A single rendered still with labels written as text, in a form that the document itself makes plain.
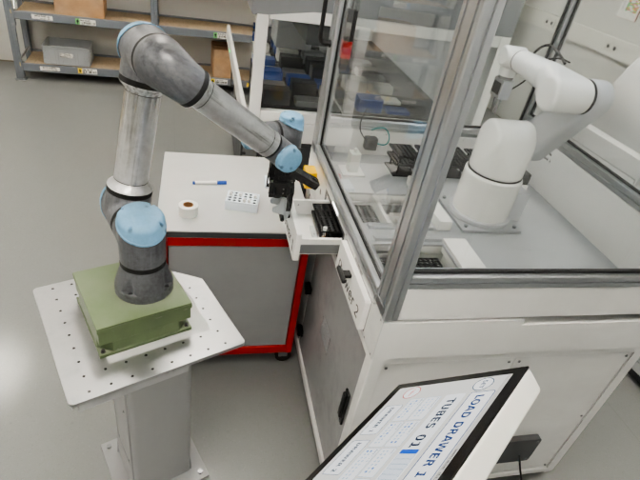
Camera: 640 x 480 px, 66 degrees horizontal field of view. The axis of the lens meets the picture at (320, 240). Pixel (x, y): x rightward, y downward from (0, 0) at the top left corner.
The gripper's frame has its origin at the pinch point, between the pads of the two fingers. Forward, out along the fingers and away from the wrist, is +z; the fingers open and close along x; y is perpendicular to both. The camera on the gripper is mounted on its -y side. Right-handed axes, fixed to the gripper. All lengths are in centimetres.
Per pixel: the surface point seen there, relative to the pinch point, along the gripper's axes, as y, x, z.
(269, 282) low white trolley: 0.5, -11.7, 40.0
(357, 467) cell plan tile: 4, 98, -14
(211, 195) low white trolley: 23.2, -35.1, 14.4
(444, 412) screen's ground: -11, 94, -21
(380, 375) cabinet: -22, 54, 19
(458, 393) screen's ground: -16, 90, -21
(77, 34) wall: 143, -410, 58
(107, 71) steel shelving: 111, -362, 76
